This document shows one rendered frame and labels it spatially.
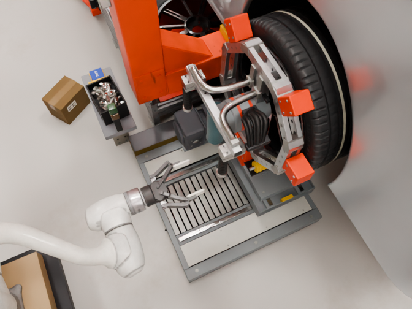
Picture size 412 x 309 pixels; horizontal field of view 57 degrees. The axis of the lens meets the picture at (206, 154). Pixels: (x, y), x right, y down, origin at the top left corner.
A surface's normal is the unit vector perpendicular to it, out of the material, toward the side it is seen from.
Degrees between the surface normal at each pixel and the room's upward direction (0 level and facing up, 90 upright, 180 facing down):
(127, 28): 90
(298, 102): 35
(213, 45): 0
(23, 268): 3
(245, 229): 0
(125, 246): 27
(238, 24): 45
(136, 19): 90
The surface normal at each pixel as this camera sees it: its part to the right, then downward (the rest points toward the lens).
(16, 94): 0.02, -0.45
